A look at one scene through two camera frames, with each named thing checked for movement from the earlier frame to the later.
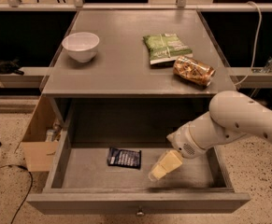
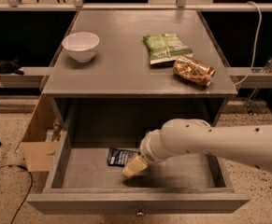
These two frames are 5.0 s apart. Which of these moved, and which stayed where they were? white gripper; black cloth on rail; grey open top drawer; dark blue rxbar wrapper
Moved: white gripper
Stayed: dark blue rxbar wrapper; grey open top drawer; black cloth on rail
